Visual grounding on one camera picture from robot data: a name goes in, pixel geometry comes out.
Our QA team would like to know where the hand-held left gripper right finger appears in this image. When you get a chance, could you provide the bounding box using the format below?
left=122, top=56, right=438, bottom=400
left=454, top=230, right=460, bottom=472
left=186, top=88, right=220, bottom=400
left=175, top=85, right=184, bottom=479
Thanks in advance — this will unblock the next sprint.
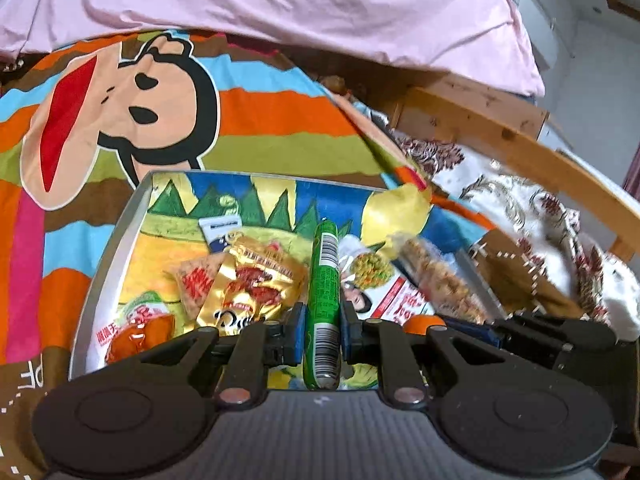
left=339, top=304, right=507, bottom=409

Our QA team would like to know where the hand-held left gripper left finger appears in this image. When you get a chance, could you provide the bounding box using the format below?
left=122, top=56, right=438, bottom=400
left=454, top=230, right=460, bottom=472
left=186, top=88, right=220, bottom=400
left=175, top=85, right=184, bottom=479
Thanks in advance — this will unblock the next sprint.
left=114, top=301, right=307, bottom=407

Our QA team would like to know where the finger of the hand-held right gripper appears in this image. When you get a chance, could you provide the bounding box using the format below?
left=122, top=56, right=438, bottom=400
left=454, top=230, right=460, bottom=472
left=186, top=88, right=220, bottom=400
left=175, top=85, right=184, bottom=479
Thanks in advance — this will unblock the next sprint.
left=440, top=314, right=508, bottom=350

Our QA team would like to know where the orange tangerine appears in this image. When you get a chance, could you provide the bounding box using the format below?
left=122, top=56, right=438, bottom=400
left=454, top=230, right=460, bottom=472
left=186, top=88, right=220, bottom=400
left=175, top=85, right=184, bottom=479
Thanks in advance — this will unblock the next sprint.
left=403, top=314, right=447, bottom=337

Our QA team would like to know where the green sausage stick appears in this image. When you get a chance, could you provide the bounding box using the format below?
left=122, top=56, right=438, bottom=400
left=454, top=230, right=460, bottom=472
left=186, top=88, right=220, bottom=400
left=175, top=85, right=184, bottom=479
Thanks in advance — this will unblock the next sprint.
left=301, top=219, right=344, bottom=392

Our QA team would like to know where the white green snack packet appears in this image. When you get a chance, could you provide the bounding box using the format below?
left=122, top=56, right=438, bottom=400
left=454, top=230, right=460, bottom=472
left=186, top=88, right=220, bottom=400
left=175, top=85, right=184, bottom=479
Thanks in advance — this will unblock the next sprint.
left=340, top=249, right=437, bottom=328

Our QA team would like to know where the clear nut bar packet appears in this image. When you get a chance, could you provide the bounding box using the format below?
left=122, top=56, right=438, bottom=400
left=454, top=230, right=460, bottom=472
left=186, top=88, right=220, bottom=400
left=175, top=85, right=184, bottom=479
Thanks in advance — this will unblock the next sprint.
left=394, top=231, right=490, bottom=325

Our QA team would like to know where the gold foil snack packet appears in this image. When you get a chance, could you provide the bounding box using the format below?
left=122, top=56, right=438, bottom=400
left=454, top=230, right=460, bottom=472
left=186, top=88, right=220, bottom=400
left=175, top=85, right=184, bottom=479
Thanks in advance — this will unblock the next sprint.
left=196, top=231, right=309, bottom=337

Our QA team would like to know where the rice cracker packet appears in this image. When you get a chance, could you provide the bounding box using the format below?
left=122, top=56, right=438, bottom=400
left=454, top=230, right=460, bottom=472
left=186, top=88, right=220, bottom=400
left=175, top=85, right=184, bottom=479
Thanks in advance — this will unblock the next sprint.
left=174, top=254, right=227, bottom=322

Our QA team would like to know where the orange red meat packet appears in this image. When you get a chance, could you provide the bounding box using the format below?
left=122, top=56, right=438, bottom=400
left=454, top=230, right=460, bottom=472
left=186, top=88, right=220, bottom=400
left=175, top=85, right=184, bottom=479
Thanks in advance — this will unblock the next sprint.
left=91, top=291, right=177, bottom=365

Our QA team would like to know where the metal tray with colourful print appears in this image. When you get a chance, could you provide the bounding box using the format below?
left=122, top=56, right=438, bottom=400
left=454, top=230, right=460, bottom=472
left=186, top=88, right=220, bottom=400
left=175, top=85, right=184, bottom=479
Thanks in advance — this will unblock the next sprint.
left=69, top=169, right=507, bottom=392

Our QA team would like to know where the white floral satin quilt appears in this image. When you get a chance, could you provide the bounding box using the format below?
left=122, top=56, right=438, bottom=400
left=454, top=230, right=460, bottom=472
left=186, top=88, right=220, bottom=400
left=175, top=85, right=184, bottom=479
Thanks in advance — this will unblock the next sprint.
left=389, top=129, right=640, bottom=342

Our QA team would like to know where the striped cartoon monkey blanket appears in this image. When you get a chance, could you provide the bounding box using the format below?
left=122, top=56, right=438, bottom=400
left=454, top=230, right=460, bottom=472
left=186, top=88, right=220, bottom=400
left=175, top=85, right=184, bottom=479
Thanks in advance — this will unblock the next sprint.
left=0, top=30, right=497, bottom=367

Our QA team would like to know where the brown patterned blanket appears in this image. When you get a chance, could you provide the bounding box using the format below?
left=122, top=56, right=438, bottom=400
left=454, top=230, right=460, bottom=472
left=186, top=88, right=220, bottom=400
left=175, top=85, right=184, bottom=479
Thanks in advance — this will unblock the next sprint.
left=0, top=239, right=587, bottom=480

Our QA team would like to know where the white air conditioner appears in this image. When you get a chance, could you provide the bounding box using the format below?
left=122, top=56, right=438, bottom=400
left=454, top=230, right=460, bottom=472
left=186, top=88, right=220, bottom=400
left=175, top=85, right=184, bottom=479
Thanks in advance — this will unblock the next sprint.
left=509, top=0, right=562, bottom=69

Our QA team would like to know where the pink bed sheet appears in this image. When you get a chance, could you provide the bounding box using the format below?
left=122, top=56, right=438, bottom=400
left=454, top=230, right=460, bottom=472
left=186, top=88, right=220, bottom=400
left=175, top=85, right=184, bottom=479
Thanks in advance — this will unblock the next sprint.
left=0, top=0, right=547, bottom=97

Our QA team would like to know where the wooden bed frame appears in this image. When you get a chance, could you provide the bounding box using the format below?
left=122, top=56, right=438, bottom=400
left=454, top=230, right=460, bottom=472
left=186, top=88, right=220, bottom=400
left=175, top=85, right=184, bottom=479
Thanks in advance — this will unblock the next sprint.
left=394, top=86, right=640, bottom=262

